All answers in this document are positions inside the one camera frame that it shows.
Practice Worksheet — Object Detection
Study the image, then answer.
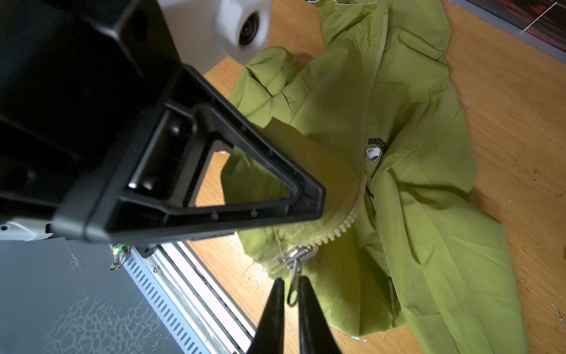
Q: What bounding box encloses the aluminium front rail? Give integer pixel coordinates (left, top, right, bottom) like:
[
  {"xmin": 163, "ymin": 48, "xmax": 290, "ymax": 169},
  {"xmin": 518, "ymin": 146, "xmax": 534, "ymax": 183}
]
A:
[{"xmin": 111, "ymin": 242, "xmax": 256, "ymax": 353}]

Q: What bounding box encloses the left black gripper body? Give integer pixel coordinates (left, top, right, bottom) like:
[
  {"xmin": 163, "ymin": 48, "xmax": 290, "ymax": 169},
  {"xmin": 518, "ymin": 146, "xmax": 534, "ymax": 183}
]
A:
[{"xmin": 1, "ymin": 1, "xmax": 195, "ymax": 241}]

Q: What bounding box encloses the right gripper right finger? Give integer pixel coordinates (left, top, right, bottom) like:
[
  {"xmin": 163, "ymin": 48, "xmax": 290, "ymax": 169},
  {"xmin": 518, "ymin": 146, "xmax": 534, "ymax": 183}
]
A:
[{"xmin": 298, "ymin": 276, "xmax": 341, "ymax": 354}]

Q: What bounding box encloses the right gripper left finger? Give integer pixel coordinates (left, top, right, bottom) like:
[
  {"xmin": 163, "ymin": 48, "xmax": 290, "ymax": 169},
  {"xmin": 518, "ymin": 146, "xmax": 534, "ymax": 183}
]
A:
[{"xmin": 247, "ymin": 278, "xmax": 285, "ymax": 354}]

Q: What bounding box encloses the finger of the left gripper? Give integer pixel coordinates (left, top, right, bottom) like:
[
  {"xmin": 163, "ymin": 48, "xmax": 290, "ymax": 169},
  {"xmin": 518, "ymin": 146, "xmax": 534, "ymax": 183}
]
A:
[{"xmin": 51, "ymin": 66, "xmax": 325, "ymax": 243}]

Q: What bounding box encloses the green Snoopy zip jacket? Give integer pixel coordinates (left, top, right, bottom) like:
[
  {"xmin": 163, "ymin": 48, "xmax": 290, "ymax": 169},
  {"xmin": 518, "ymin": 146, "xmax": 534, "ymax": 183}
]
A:
[{"xmin": 230, "ymin": 1, "xmax": 529, "ymax": 353}]

